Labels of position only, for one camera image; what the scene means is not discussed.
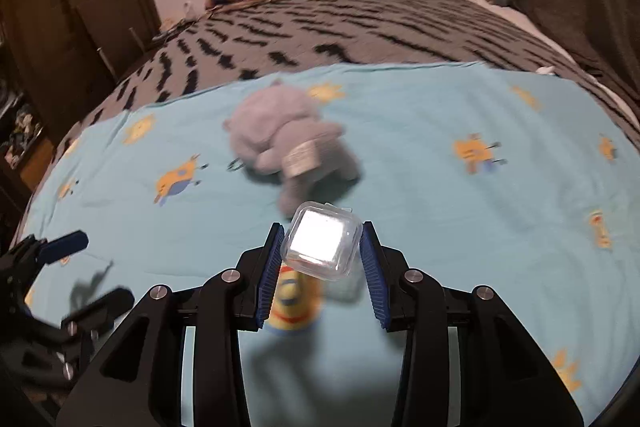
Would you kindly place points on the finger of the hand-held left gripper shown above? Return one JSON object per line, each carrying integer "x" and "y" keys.
{"x": 100, "y": 307}
{"x": 65, "y": 243}

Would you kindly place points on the shelf with folded clothes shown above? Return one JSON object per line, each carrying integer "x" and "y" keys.
{"x": 20, "y": 127}

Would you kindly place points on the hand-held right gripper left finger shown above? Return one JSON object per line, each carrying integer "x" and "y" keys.
{"x": 270, "y": 267}

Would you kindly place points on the clear plastic box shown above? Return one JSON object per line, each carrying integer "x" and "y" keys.
{"x": 320, "y": 239}

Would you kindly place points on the grey black striped bedspread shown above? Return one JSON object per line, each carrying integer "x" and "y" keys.
{"x": 350, "y": 22}

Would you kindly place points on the light blue printed blanket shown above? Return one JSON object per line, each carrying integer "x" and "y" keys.
{"x": 450, "y": 232}

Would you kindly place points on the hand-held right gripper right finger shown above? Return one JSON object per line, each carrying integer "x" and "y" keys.
{"x": 372, "y": 277}

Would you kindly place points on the grey plush toy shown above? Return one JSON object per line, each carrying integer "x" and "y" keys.
{"x": 280, "y": 122}

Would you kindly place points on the clear plastic bottle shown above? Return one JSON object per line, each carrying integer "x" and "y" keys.
{"x": 190, "y": 9}

